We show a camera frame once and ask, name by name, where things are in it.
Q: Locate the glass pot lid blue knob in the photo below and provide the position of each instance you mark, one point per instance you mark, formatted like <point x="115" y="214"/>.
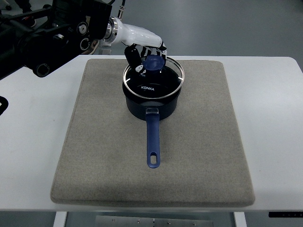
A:
<point x="162" y="78"/>

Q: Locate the white table leg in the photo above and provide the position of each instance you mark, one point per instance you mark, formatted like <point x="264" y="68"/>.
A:
<point x="60" y="219"/>
<point x="239" y="219"/>

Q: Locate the person in black sneakers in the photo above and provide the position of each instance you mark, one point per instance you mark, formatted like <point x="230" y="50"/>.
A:
<point x="27" y="20"/>

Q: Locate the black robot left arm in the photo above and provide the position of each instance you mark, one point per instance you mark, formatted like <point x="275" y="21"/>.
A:
<point x="44" y="40"/>

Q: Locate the dark blue saucepan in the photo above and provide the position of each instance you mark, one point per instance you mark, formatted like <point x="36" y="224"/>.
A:
<point x="152" y="111"/>

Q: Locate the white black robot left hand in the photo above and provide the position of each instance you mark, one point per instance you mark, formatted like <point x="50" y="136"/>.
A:
<point x="139" y="42"/>

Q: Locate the beige felt mat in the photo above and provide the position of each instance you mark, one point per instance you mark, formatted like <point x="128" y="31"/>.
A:
<point x="193" y="158"/>

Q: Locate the person in khaki trousers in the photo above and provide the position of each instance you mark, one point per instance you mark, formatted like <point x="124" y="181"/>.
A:
<point x="92" y="47"/>

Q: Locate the black table control panel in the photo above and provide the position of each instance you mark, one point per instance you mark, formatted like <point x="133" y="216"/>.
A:
<point x="292" y="214"/>

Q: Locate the metal table base plate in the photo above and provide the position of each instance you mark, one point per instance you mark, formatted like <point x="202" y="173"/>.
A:
<point x="116" y="221"/>

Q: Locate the metal floor plate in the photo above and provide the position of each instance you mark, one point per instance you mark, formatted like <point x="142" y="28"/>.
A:
<point x="104" y="49"/>

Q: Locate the white right table leg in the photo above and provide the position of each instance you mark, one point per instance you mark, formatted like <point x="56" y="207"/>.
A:
<point x="239" y="219"/>

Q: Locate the white left table leg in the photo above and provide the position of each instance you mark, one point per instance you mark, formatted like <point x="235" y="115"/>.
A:
<point x="60" y="219"/>

